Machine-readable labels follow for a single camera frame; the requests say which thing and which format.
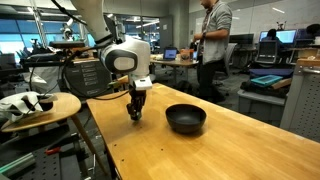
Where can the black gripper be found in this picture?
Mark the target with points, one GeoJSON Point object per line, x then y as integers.
{"type": "Point", "coordinates": [138, 98]}

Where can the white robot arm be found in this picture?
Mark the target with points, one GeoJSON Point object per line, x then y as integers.
{"type": "Point", "coordinates": [131, 57]}

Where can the black bowl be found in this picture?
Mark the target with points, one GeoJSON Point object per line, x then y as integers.
{"type": "Point", "coordinates": [185, 118]}

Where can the black control box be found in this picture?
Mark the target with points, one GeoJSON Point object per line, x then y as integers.
{"type": "Point", "coordinates": [87, 79]}

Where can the round wooden stool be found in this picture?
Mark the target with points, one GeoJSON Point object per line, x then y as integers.
{"type": "Point", "coordinates": [66, 106]}

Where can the open laptop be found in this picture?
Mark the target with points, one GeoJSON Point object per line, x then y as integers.
{"type": "Point", "coordinates": [169, 54]}

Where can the white cloth on stool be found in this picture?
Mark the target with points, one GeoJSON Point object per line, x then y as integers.
{"type": "Point", "coordinates": [17, 106]}

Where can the standing person grey hoodie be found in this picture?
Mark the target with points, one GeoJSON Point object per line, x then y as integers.
{"type": "Point", "coordinates": [213, 42]}

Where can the teal tray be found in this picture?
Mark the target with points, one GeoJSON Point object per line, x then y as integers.
{"type": "Point", "coordinates": [267, 80]}

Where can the grey plastic storage bin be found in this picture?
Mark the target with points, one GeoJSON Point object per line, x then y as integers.
{"type": "Point", "coordinates": [268, 109]}

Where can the black office chair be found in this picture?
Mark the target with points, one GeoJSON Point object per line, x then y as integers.
{"type": "Point", "coordinates": [267, 52]}

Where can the brown cardboard box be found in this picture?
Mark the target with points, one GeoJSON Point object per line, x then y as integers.
{"type": "Point", "coordinates": [282, 83]}

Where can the grey metal workbench cabinet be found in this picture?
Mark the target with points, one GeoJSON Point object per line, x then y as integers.
{"type": "Point", "coordinates": [301, 114]}

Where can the computer monitor blue screen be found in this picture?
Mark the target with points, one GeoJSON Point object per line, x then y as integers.
{"type": "Point", "coordinates": [285, 36]}

